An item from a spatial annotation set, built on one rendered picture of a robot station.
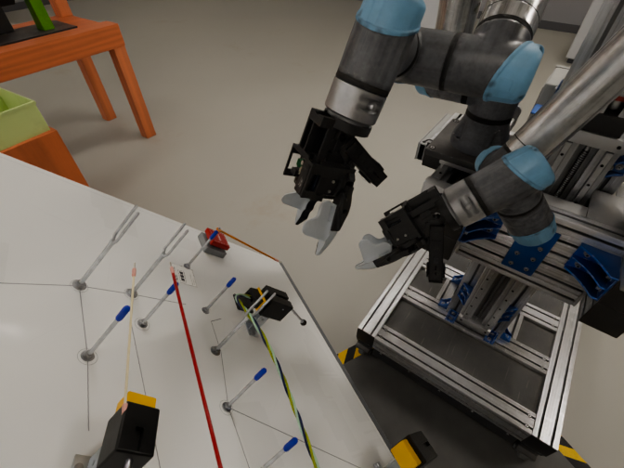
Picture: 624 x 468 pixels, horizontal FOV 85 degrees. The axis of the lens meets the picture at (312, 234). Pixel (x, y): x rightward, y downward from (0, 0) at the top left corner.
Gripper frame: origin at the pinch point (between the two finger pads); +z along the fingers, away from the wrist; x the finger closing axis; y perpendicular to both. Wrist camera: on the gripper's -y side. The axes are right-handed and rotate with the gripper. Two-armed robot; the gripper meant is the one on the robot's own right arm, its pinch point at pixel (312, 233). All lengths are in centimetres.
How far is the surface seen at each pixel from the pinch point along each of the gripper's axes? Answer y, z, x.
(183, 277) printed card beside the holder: 17.1, 17.3, -8.9
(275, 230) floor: -75, 94, -136
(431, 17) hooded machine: -283, -85, -318
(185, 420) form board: 21.2, 15.7, 18.4
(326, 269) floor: -92, 90, -90
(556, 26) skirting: -611, -171, -391
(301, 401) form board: -0.8, 25.9, 15.2
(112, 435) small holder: 29.4, 5.2, 23.4
